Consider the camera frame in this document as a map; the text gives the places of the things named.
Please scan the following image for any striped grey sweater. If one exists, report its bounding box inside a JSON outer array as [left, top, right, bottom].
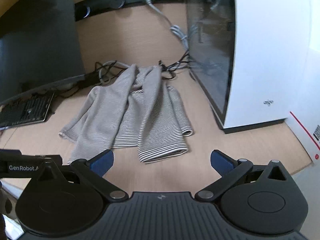
[[59, 64, 194, 164]]

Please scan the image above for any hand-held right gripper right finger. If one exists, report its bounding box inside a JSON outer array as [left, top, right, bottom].
[[194, 149, 289, 202]]

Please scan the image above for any dark computer monitor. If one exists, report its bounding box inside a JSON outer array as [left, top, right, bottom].
[[0, 0, 87, 103]]

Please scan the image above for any grey cable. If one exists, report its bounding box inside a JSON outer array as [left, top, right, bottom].
[[98, 60, 132, 86]]

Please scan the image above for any black cable bundle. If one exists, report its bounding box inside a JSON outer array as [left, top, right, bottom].
[[157, 50, 198, 81]]

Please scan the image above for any white box with red label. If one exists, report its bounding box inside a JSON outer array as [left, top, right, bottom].
[[282, 0, 320, 167]]

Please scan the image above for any grey laptop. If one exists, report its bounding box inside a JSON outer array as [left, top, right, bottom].
[[182, 0, 312, 134]]

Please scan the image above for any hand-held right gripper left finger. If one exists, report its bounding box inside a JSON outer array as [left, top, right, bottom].
[[37, 149, 129, 202]]

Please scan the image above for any black keyboard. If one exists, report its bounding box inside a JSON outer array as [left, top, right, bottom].
[[0, 91, 56, 131]]

